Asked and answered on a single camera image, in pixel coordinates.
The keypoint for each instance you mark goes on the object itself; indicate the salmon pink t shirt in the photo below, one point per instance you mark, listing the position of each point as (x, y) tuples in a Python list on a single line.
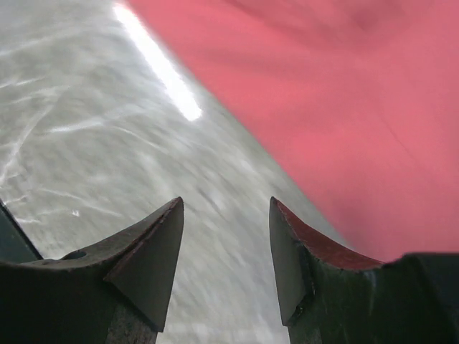
[(356, 100)]

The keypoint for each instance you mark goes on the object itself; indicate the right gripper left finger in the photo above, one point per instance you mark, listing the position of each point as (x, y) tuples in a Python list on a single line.
[(114, 291)]

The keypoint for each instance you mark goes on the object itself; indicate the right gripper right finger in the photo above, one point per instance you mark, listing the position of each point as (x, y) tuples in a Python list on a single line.
[(328, 293)]

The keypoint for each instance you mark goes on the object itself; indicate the black base beam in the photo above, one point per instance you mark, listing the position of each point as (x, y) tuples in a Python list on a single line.
[(15, 246)]

